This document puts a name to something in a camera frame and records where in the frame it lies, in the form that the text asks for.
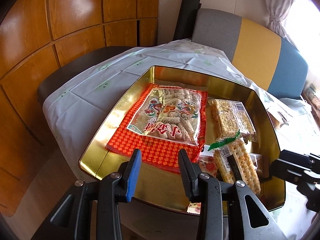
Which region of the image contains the wooden wall cabinet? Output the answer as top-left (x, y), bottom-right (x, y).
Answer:
top-left (1, 0), bottom-right (159, 217)

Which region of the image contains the green-ended cracker pack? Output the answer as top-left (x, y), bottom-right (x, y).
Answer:
top-left (208, 132), bottom-right (261, 195)

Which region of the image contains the grey yellow blue chair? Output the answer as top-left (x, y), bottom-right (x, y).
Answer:
top-left (191, 9), bottom-right (308, 99)

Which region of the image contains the white cloud-print tablecloth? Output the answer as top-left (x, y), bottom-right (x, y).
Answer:
top-left (43, 39), bottom-right (319, 239)

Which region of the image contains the large red sesame snack bag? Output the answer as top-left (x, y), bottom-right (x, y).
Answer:
top-left (106, 83), bottom-right (208, 173)

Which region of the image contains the wooden side shelf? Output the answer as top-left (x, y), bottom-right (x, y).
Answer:
top-left (302, 86), bottom-right (319, 127)

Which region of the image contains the gold metal tin box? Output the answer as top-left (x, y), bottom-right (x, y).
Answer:
top-left (79, 66), bottom-right (285, 212)

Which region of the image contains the brown-white pastry packet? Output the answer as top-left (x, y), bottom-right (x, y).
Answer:
top-left (266, 105), bottom-right (293, 130)

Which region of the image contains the slim white snack stick packet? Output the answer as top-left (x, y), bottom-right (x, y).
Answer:
top-left (187, 145), bottom-right (218, 215)

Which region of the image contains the floral window curtain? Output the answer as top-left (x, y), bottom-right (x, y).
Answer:
top-left (265, 0), bottom-right (296, 47)

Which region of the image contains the clear rice puff cake pack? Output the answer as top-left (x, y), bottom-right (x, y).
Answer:
top-left (208, 98), bottom-right (258, 143)

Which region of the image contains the black rolled mat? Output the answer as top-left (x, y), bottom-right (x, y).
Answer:
top-left (173, 0), bottom-right (201, 41)

